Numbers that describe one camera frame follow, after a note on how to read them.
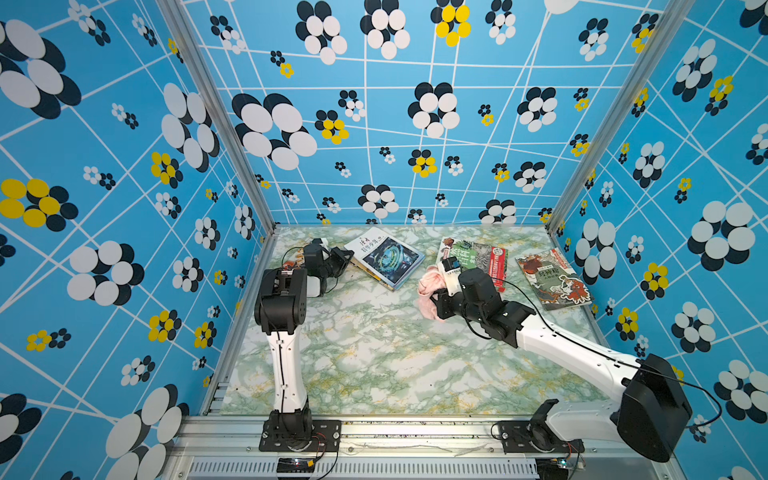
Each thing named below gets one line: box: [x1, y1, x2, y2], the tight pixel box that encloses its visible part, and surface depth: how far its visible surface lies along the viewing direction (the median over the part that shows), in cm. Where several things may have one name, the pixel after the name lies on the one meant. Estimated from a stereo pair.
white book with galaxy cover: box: [343, 227, 426, 292], surface depth 110 cm
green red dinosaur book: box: [436, 236, 508, 293], surface depth 110 cm
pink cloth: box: [418, 266, 447, 322], surface depth 77 cm
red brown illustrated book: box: [515, 247, 593, 311], surface depth 104 cm
